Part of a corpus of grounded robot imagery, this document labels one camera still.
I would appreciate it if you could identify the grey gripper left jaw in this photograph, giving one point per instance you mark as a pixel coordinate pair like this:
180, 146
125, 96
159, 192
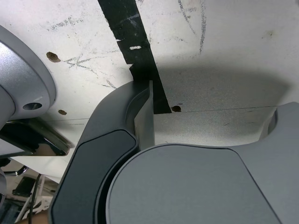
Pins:
93, 163

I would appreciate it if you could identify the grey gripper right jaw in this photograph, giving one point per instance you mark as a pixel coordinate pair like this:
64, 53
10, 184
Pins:
198, 186

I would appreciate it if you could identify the black metal table clamp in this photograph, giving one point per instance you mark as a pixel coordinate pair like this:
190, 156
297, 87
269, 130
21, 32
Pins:
46, 142

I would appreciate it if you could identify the black tape strip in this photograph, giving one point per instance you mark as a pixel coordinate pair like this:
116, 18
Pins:
135, 35

